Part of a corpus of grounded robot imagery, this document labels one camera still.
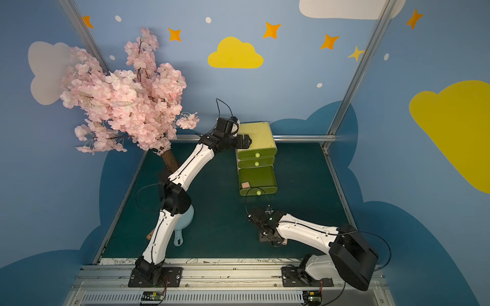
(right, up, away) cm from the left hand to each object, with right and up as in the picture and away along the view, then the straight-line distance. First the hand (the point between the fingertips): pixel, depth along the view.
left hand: (244, 138), depth 94 cm
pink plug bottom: (+1, -25, +7) cm, 25 cm away
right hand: (+12, -44, -9) cm, 47 cm away
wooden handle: (-41, -44, -12) cm, 62 cm away
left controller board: (-34, -64, -22) cm, 76 cm away
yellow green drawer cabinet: (+6, -14, +5) cm, 16 cm away
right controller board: (+27, -65, -21) cm, 74 cm away
